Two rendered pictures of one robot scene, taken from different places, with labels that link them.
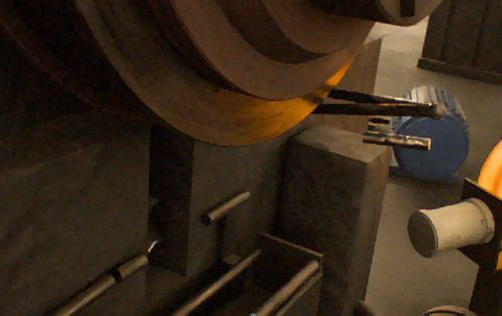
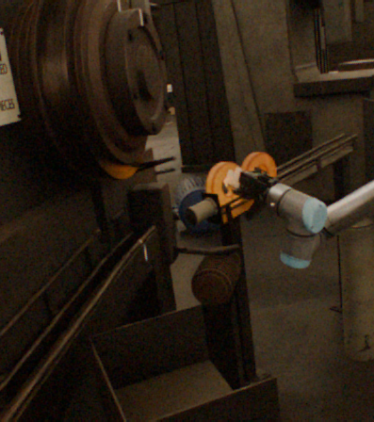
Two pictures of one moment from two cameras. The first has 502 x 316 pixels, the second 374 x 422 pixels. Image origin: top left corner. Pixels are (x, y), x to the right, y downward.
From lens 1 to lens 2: 0.83 m
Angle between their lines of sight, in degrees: 14
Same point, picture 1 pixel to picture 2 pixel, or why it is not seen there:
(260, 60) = (121, 153)
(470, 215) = (206, 203)
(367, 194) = (164, 200)
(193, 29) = (108, 146)
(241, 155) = (116, 197)
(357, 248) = (167, 222)
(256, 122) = (123, 171)
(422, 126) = (192, 200)
